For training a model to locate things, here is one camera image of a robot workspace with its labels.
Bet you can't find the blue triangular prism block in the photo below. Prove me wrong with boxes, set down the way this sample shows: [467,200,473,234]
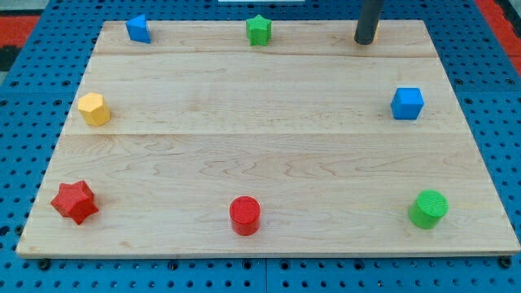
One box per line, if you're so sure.
[125,14,151,44]

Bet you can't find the light wooden board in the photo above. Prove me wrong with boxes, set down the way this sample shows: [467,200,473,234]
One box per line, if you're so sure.
[16,20,520,259]

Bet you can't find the red star block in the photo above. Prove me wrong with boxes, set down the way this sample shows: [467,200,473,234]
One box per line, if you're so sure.
[50,181,99,225]

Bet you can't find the red cylinder block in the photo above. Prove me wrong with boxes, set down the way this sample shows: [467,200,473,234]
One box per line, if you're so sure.
[229,195,261,236]

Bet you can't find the yellow hexagonal prism block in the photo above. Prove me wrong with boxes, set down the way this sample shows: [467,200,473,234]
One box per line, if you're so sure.
[77,92,111,126]

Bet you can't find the blue cube block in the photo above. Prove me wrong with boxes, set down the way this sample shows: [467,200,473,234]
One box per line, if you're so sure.
[390,88,424,120]

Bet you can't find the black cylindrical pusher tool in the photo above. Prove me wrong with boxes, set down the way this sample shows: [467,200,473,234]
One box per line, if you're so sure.
[354,0,384,45]

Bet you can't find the green cylinder block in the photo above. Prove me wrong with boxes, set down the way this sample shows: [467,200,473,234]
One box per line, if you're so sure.
[408,190,449,230]

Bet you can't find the green star block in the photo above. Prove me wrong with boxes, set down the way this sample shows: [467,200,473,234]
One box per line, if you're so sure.
[246,15,272,46]

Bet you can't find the yellow block behind pusher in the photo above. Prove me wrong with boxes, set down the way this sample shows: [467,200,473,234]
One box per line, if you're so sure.
[374,22,380,41]

